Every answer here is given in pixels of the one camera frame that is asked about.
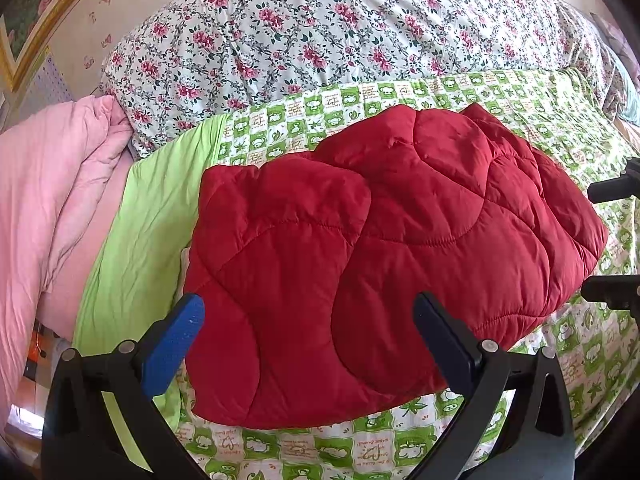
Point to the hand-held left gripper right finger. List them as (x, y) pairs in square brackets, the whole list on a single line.
[(445, 345)]

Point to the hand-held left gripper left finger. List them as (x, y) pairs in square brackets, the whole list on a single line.
[(175, 342)]

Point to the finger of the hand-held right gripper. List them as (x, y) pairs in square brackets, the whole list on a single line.
[(620, 187), (615, 290)]

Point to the red quilted jacket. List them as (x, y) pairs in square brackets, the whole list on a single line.
[(350, 240)]

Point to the green patterned bed sheet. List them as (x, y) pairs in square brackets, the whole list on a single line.
[(590, 350)]

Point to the grey patterned cloth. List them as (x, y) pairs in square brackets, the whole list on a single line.
[(625, 50)]

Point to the orange object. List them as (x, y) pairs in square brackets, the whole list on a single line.
[(37, 355)]

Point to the pink quilt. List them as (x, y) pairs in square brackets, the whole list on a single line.
[(45, 200)]

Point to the floral quilt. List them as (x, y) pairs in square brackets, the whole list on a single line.
[(300, 35)]

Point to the gold framed wall picture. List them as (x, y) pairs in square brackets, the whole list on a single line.
[(30, 0)]

